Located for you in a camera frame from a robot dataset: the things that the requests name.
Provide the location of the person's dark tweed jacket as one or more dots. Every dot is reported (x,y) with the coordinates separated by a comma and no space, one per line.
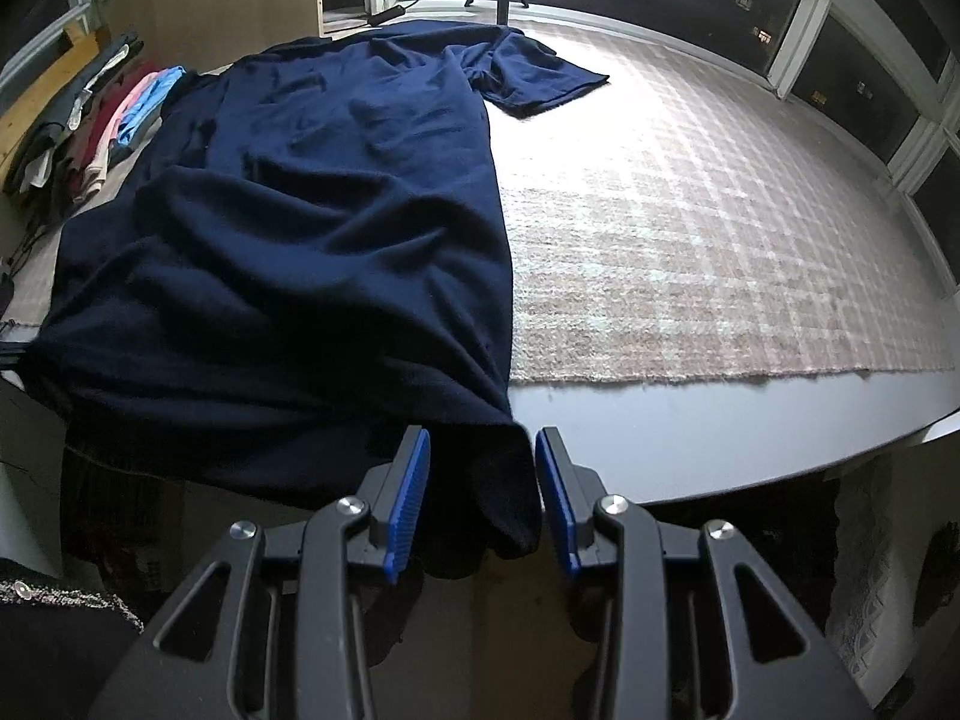
(52,652)

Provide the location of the light wooden board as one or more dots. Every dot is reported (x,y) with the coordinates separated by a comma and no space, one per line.
(37,97)

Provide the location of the navy blue button dress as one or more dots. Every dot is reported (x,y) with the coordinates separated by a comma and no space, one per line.
(300,240)

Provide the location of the black power strip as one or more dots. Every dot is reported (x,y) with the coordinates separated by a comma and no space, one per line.
(386,13)

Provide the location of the beige plaid blanket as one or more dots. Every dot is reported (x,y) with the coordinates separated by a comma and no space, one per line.
(675,202)

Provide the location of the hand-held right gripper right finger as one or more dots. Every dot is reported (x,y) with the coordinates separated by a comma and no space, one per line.
(556,510)

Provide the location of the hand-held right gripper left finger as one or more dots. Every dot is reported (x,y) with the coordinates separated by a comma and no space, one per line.
(409,510)

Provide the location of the white window frame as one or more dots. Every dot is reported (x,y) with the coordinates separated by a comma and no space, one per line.
(802,37)

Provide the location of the pile of folded clothes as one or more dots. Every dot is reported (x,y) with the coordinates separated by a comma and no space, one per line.
(112,120)

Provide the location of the white lace cloth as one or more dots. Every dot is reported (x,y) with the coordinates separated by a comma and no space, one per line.
(877,577)

